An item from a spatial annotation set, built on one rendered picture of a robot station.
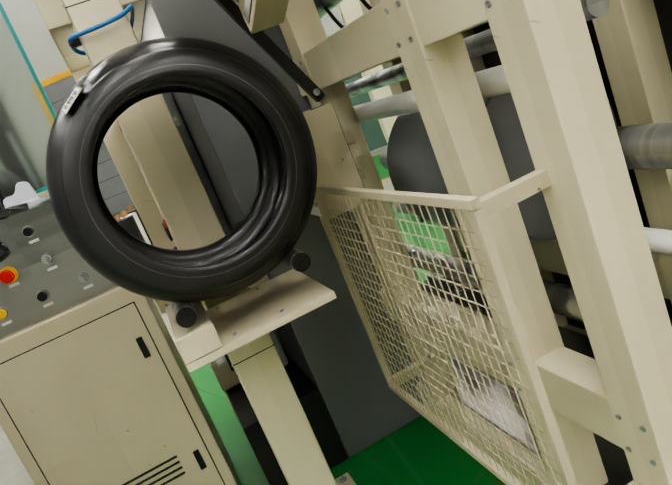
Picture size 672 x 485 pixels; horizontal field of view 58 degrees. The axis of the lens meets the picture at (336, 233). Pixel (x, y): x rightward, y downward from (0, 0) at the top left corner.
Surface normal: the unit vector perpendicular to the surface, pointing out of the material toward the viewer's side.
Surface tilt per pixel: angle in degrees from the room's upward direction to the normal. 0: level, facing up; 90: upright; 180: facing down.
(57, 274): 90
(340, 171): 90
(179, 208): 90
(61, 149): 67
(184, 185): 90
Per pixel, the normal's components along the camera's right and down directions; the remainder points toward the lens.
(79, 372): 0.33, 0.10
